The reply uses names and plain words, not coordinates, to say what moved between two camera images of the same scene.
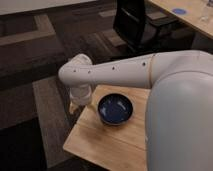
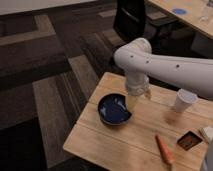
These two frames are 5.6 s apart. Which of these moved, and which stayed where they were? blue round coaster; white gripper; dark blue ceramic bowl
Moved: white gripper
Stayed: dark blue ceramic bowl; blue round coaster
